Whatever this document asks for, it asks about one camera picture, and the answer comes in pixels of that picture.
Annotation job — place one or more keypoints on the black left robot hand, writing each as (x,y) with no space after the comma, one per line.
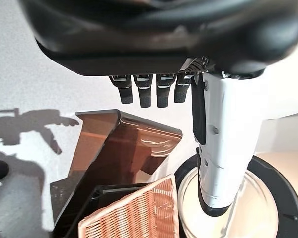
(151,37)

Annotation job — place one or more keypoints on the wicker laundry basket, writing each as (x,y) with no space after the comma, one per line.
(134,215)

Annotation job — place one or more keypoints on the brown acrylic stand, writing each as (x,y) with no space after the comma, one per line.
(119,148)

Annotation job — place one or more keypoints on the white counter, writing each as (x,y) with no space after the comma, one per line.
(283,134)

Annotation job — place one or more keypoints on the round glass washer door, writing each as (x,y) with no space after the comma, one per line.
(263,198)

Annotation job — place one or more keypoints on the black angular frame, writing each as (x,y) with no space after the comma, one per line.
(106,192)

